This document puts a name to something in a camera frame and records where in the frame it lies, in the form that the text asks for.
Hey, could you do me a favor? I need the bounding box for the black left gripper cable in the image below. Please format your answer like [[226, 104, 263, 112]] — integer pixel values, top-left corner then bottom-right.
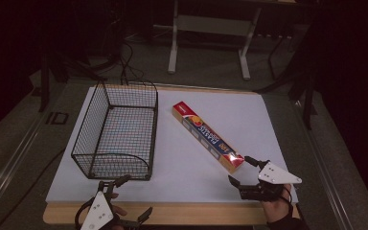
[[74, 196, 94, 230]]

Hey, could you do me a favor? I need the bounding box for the black floor bracket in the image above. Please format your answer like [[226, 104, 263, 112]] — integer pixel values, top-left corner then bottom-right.
[[45, 111, 70, 126]]

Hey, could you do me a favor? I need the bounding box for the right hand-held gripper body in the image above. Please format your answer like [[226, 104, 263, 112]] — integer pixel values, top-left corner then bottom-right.
[[239, 160, 303, 203]]

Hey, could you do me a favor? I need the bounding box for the black metal stand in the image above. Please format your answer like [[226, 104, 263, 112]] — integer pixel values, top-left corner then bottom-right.
[[38, 47, 68, 113], [255, 12, 320, 131]]

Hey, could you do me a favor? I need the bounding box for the black wire mesh basket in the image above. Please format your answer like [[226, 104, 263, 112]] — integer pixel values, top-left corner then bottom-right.
[[71, 80, 159, 181]]

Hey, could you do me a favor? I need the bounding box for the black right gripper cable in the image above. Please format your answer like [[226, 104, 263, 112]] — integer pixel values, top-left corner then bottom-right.
[[280, 186, 295, 210]]

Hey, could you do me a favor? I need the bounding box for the person's right hand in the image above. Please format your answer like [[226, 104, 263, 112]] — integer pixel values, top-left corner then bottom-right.
[[261, 183, 293, 224]]

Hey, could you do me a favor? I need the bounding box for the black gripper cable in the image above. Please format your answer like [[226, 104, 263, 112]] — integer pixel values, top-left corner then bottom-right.
[[74, 196, 94, 230], [280, 186, 295, 210]]

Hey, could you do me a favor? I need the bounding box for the white metal table frame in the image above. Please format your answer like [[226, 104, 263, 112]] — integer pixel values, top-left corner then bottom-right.
[[167, 0, 264, 81]]

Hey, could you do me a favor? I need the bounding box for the bundle of black floor cables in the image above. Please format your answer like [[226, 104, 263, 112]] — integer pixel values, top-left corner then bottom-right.
[[60, 18, 148, 86]]

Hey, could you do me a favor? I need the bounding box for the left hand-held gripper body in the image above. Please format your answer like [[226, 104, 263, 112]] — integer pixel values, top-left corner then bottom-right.
[[80, 180, 140, 230]]

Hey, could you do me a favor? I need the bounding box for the long plastic wrap box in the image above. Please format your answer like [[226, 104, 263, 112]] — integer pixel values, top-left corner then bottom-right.
[[172, 101, 246, 174]]

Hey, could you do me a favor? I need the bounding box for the person's left hand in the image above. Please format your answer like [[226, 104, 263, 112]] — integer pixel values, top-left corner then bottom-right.
[[109, 192, 128, 230]]

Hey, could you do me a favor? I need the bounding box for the metal floor rail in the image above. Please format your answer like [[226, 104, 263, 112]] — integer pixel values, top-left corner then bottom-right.
[[291, 99, 356, 230], [0, 109, 49, 221]]

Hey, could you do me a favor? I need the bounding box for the white table cover sheet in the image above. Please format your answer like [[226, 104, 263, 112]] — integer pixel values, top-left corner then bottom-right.
[[45, 85, 300, 204]]

